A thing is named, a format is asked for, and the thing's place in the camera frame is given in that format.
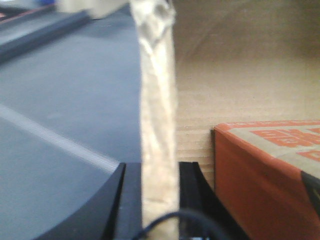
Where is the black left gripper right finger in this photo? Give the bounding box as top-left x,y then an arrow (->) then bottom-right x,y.
179,162 -> 250,240

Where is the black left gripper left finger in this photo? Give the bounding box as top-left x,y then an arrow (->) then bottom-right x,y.
38,163 -> 142,240

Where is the large brown cardboard box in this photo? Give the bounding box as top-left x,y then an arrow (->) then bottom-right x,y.
56,0 -> 320,240

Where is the orange printed carton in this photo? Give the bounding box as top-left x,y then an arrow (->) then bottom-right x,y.
212,120 -> 320,240

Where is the blue fabric mat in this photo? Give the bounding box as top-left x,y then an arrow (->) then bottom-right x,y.
0,5 -> 140,240

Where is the black cable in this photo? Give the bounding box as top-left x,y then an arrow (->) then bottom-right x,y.
133,209 -> 228,240

